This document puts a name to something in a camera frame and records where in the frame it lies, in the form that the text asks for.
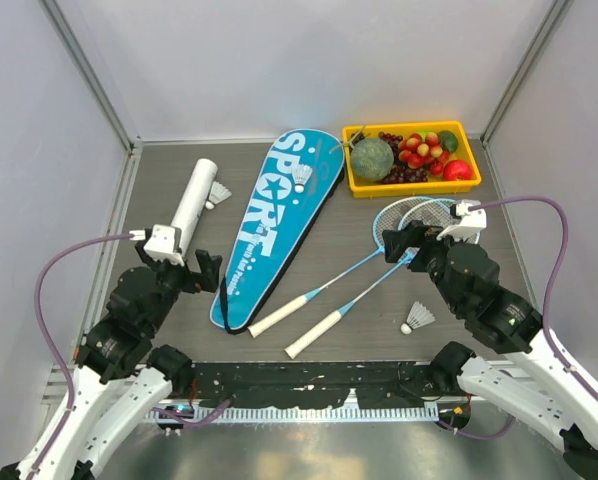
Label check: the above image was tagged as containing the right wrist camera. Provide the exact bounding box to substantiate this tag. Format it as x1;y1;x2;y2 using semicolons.
436;200;488;241

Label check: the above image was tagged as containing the green melon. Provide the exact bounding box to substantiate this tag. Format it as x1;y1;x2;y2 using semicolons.
350;138;394;182

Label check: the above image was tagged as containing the shuttlecock on racket bag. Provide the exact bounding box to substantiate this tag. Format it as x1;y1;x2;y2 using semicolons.
292;163;313;194

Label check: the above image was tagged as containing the right blue badminton racket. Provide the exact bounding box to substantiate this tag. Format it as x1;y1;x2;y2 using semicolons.
285;198;480;359

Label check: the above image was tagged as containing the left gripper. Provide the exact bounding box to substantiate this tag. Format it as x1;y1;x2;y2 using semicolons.
138;239;222;332

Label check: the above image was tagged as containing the red cherry cluster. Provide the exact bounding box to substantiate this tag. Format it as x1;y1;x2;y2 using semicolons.
419;131;453;177

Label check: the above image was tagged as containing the dark grape bunch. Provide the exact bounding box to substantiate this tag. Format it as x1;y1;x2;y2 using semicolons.
379;132;429;184

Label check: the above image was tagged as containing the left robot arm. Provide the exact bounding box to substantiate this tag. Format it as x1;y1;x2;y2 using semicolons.
0;242;222;479

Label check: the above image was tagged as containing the green lime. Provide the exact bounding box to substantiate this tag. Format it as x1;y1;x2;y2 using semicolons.
438;130;459;154

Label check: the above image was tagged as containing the white shuttlecock tube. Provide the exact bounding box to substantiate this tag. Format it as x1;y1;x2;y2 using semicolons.
170;158;218;254

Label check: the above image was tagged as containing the blue badminton racket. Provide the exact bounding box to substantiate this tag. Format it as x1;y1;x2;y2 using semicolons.
285;198;480;359
248;196;439;338

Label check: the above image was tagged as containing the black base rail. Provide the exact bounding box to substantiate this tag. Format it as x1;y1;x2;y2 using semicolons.
170;361;465;413

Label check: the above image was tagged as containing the shuttlecock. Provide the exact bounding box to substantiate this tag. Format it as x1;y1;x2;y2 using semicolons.
400;301;436;335
205;181;232;210
292;163;313;194

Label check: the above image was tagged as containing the yellow plastic tray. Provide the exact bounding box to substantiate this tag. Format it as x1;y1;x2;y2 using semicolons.
342;120;482;198

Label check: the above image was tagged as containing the left blue badminton racket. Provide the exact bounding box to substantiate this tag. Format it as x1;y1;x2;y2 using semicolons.
248;196;439;338

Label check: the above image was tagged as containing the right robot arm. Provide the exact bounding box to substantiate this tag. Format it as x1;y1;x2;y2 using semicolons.
382;220;598;479

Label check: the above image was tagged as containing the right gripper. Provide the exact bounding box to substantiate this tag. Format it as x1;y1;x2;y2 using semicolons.
382;217;471;312

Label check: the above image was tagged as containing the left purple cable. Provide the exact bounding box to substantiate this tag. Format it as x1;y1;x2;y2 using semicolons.
33;233;135;471

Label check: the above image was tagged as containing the red apple in tray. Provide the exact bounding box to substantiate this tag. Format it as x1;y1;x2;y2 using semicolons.
443;160;473;181

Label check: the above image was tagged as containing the blue racket bag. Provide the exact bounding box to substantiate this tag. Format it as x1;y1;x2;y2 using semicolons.
210;129;345;335

